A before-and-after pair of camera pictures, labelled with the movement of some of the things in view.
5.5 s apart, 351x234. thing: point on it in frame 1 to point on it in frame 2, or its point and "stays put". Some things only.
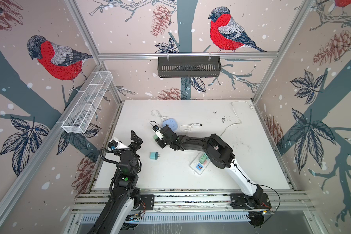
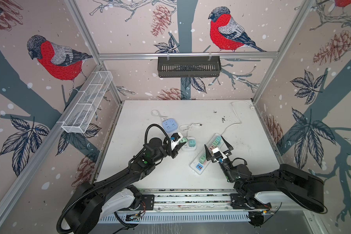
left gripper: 136,146 to 174,151
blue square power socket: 171,122 stays put
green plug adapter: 203,158 stays put
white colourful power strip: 197,166 stays put
